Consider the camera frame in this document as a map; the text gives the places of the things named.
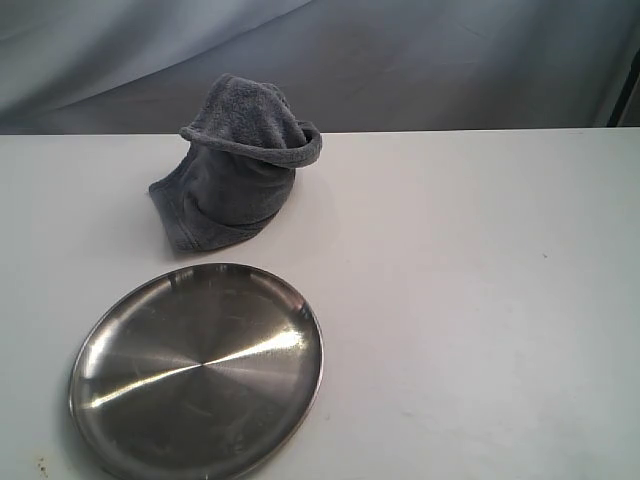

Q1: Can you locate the grey blue fleece towel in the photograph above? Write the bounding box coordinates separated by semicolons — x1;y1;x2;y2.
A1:
149;74;322;252

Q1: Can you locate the round stainless steel plate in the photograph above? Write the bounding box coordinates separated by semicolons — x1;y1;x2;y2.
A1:
68;263;324;479

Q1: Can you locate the grey backdrop cloth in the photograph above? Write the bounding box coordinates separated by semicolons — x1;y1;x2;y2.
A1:
1;1;639;134

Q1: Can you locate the dark vertical stand pole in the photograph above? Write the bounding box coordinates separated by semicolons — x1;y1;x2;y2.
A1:
606;58;639;128

